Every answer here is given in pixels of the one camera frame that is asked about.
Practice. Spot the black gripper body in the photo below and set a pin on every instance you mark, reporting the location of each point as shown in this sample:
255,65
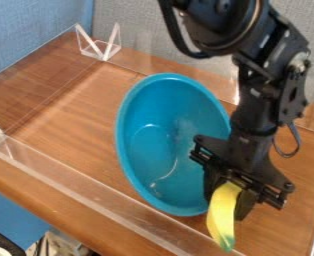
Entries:
242,156

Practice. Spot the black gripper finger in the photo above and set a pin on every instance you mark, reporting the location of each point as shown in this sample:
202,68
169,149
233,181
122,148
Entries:
214,180
247,199

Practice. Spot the yellow toy banana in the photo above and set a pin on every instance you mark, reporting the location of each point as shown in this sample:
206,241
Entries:
221,215

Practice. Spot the blue plastic bowl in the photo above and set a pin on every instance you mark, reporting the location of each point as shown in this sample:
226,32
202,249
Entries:
167,109

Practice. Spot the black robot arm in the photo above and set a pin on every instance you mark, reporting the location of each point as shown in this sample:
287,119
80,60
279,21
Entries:
270,51

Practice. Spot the clear acrylic back barrier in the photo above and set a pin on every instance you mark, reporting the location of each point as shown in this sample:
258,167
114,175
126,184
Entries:
215,73

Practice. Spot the clear acrylic barrier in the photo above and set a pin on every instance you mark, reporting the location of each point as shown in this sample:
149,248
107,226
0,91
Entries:
39,178
215,73

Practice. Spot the clear acrylic front barrier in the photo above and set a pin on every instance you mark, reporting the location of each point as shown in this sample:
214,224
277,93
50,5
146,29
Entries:
39,178

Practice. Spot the clear acrylic corner bracket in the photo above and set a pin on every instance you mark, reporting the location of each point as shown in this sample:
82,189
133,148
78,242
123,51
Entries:
95,48

